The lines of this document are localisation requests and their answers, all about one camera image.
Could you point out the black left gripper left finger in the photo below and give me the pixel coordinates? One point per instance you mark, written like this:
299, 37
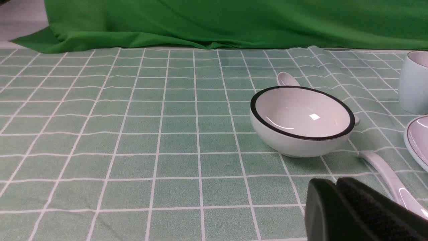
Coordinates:
330, 217

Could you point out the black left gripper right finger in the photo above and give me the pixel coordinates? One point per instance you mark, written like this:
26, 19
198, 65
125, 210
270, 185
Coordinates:
381, 218

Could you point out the pale blue ceramic spoon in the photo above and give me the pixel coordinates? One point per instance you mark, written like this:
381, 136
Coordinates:
398, 190

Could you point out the pale blue ceramic cup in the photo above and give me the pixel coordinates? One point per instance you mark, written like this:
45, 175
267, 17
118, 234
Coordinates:
413, 83

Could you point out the pale blue ceramic bowl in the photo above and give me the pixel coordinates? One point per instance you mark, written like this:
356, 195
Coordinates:
416, 140

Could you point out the white bowl black rim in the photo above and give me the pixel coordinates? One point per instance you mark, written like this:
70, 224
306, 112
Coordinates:
301, 122

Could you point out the green checked tablecloth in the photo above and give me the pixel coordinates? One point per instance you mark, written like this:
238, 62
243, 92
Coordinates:
157, 145

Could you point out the green backdrop cloth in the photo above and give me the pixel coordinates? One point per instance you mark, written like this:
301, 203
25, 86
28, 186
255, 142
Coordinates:
80, 25

